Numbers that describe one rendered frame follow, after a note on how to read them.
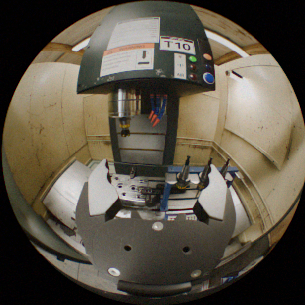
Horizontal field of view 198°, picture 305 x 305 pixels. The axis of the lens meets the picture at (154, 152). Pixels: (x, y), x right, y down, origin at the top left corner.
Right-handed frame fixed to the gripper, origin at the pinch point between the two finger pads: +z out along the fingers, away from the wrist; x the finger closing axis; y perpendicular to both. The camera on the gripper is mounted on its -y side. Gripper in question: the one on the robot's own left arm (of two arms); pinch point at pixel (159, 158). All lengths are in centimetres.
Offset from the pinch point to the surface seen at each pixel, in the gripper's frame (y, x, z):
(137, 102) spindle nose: -7.1, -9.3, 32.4
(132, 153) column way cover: 43, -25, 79
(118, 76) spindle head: -15.4, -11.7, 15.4
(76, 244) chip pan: 78, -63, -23
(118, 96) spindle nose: -10.1, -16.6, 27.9
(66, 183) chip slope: 66, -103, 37
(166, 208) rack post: 54, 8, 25
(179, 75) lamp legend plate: -15.3, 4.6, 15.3
